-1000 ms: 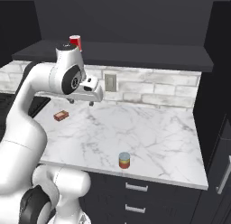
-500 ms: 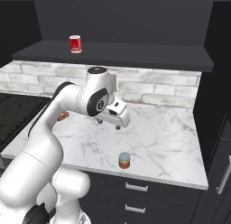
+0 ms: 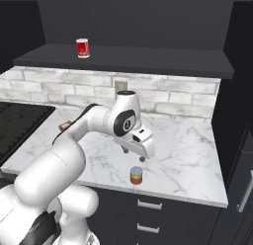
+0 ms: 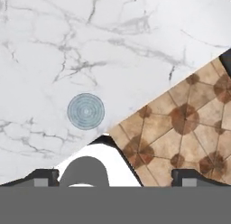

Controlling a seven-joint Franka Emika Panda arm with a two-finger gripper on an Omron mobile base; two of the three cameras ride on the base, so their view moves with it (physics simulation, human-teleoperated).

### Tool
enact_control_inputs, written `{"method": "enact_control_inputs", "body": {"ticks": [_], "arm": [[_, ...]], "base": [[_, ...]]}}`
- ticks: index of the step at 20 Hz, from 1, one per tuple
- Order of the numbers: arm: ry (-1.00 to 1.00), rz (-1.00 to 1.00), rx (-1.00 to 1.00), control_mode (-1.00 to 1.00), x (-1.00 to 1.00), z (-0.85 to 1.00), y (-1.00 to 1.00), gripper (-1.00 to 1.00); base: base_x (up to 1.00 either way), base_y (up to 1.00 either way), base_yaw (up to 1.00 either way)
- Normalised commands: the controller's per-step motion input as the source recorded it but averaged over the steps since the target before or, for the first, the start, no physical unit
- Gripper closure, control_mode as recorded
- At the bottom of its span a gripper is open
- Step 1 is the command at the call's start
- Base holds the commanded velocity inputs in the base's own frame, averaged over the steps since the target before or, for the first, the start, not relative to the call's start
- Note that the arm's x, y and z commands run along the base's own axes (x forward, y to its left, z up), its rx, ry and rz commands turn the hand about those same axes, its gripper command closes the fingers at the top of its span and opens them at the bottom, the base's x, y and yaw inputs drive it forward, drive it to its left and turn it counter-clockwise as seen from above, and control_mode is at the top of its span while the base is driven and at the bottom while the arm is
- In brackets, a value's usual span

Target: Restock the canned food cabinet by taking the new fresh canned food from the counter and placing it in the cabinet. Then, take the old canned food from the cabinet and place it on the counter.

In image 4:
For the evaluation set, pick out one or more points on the white and grey rounded object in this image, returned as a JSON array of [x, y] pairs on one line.
[[118, 169]]

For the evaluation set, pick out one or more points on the dark cabinet panel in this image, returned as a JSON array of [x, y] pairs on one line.
[[226, 59]]

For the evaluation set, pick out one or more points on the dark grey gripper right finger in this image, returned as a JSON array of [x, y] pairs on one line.
[[183, 175]]

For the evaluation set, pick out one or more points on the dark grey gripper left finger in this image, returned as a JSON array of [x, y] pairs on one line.
[[45, 175]]

